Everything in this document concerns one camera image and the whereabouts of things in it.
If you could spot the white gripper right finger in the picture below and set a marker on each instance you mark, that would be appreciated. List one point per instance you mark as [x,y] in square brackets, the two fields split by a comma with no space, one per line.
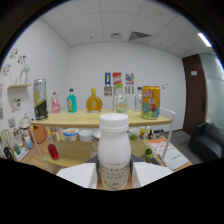
[150,173]

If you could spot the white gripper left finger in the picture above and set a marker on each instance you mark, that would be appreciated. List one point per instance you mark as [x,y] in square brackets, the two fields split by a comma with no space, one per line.
[78,175]

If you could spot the large white milk bottle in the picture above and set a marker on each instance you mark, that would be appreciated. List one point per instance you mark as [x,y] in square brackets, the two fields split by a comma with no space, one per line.
[114,150]

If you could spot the blue white gradient cup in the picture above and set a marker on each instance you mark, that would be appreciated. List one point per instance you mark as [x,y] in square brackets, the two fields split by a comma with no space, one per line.
[28,142]

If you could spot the green lime glass jar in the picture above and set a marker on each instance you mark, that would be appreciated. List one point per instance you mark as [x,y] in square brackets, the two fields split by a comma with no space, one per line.
[147,156]

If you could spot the orange patterned menu card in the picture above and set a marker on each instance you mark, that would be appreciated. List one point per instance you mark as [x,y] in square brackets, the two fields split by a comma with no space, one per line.
[158,145]

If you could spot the red liquid glass bottle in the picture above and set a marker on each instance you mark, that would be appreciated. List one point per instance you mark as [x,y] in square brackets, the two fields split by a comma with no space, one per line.
[53,152]

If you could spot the small dark bottle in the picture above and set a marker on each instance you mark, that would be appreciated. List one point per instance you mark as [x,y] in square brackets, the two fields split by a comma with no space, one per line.
[155,134]
[161,133]
[150,134]

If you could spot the white bowl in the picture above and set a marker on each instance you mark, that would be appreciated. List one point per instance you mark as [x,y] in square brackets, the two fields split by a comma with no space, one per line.
[85,136]

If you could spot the blue white tub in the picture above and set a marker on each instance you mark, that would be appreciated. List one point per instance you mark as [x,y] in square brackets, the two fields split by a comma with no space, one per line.
[71,135]

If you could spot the orange storage basket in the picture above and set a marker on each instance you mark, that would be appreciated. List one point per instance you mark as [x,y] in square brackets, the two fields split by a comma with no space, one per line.
[39,135]

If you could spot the two-tier wooden shelf rack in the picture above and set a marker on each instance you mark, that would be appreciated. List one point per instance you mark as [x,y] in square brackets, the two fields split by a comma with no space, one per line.
[83,118]

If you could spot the white kitchen scale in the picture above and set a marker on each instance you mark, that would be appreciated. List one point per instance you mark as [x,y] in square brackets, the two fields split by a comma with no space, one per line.
[21,154]

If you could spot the black armchair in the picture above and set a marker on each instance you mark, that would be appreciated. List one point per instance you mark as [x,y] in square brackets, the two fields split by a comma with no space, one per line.
[206,143]

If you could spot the large yellow drink can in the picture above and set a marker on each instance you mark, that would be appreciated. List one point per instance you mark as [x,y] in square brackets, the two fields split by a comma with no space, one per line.
[150,103]

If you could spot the teal liquid bottle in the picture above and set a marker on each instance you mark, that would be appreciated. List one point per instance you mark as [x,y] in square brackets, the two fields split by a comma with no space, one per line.
[71,103]

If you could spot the pink liquid bottle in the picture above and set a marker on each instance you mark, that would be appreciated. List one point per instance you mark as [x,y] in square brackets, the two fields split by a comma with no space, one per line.
[55,106]

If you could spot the clear bottle blue cap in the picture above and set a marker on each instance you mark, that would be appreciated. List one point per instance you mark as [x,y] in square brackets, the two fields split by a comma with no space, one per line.
[138,101]

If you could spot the black kettle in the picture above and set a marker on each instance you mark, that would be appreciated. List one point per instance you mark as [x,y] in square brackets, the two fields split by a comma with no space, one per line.
[8,154]

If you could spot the round amber bottle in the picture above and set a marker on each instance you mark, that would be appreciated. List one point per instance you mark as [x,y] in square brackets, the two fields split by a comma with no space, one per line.
[94,104]

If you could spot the white pot with lid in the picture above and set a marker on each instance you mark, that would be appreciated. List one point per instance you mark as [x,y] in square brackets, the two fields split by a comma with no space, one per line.
[24,122]

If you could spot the clear bottle green cap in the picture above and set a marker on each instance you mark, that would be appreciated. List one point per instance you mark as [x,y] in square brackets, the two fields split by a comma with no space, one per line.
[120,101]

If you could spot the large black silver can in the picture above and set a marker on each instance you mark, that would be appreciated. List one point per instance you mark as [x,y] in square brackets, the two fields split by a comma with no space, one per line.
[40,100]

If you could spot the brown door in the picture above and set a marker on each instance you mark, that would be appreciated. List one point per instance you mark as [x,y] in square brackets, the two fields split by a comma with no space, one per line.
[194,95]

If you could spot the white figurine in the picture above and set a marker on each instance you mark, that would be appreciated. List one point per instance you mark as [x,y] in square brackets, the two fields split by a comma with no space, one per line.
[25,73]

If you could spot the ceiling air vent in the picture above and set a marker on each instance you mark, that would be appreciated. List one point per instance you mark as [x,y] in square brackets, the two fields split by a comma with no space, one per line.
[139,36]

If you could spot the red wall poster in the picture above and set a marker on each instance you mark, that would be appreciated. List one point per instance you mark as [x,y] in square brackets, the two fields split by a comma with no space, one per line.
[117,78]

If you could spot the wooden wall shelf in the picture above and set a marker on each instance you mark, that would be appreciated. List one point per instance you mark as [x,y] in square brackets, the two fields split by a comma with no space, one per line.
[20,86]

